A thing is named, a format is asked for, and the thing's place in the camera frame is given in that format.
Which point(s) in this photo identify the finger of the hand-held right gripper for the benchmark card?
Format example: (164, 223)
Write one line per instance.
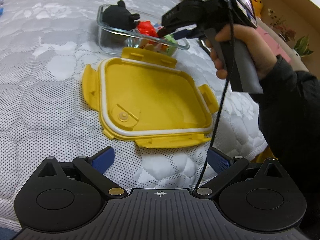
(183, 33)
(165, 32)

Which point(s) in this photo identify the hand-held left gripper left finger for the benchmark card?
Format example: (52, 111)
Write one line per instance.
(103, 158)

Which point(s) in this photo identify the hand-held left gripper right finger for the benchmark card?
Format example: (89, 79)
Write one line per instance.
(218, 160)

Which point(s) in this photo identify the small pastel toy with carrot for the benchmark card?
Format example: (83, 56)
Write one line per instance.
(168, 42)

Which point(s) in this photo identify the red toy figure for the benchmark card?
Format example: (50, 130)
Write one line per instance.
(147, 28)

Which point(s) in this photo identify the black plush toy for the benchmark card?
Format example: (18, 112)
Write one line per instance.
(117, 17)

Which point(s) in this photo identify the clear glass container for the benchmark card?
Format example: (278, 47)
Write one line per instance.
(110, 36)

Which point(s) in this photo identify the yellow container lid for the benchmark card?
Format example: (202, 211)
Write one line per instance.
(155, 95)

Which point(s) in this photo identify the person's right forearm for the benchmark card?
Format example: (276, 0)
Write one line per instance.
(295, 117)

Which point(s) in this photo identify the person's right hand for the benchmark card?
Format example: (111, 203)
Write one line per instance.
(260, 52)

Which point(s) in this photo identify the yellow duck plush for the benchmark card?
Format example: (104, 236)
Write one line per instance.
(256, 3)

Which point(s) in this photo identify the grey quilted mattress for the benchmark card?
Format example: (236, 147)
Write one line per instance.
(50, 92)

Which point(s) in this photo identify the dried flower bunch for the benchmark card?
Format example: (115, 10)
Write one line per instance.
(282, 26)

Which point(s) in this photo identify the green leafy plant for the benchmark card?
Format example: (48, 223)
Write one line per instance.
(303, 45)

